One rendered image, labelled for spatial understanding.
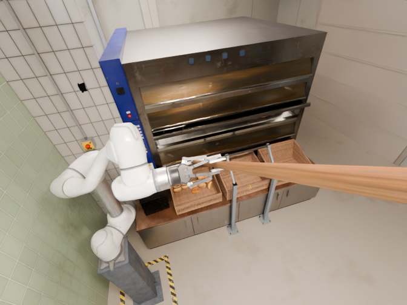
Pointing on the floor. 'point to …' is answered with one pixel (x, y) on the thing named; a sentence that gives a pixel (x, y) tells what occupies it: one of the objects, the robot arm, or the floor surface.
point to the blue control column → (117, 42)
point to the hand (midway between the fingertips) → (218, 164)
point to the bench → (214, 213)
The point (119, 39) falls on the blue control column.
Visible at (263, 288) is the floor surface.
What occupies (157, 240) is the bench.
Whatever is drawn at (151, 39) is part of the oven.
